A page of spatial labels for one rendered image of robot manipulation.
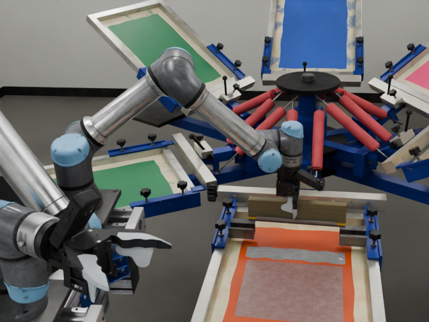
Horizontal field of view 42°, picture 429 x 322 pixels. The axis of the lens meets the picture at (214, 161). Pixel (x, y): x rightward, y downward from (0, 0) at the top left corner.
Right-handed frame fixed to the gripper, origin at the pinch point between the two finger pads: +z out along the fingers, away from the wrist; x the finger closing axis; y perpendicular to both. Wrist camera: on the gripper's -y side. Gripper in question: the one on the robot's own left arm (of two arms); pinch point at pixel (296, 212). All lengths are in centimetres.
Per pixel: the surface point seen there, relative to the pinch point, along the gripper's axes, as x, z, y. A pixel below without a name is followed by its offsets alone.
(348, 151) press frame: -70, 7, -21
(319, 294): 28.7, 13.5, -9.7
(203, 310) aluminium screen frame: 45, 10, 26
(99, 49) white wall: -412, 52, 246
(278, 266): 15.0, 13.6, 5.0
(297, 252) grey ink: 6.9, 12.9, -1.3
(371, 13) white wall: -413, 13, -52
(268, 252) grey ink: 8.1, 12.8, 9.4
